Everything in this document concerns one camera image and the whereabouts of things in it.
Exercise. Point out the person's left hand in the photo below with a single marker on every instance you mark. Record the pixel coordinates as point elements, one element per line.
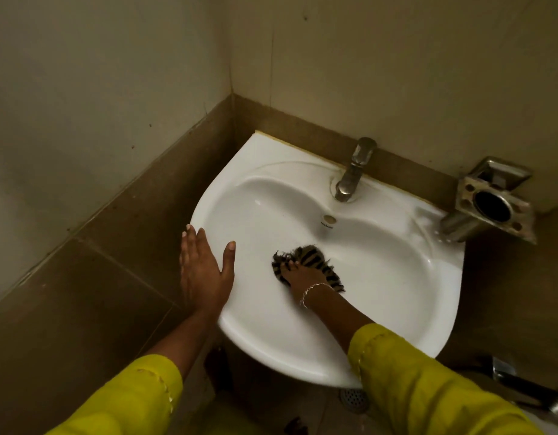
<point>203,280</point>

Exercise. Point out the person's right hand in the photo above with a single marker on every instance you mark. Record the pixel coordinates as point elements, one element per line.
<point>306,280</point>

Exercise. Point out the person's left thumb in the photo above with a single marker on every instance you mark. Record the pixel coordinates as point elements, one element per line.
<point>229,262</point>

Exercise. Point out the person's right fingers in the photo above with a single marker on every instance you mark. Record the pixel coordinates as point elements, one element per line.
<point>291,268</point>

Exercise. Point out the person's left middle finger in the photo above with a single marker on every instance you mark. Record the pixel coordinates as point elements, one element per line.
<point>191,242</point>

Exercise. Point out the black striped scrubbing cloth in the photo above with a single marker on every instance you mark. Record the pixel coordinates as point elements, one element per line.
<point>311,256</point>

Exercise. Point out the person's left forearm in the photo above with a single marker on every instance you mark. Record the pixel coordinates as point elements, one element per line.
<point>170,348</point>

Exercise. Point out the person's right forearm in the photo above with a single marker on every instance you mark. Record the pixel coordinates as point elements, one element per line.
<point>397,371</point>

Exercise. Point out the white ceramic wash basin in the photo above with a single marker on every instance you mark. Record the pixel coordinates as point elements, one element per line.
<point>388,276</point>

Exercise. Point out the chrome basin tap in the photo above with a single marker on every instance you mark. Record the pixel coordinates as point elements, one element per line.
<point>354,169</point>

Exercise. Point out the round metal floor drain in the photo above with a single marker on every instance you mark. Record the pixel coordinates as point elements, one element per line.
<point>354,400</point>

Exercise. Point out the metal wall toothbrush holder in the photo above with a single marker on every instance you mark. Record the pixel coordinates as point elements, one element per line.
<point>492,206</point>

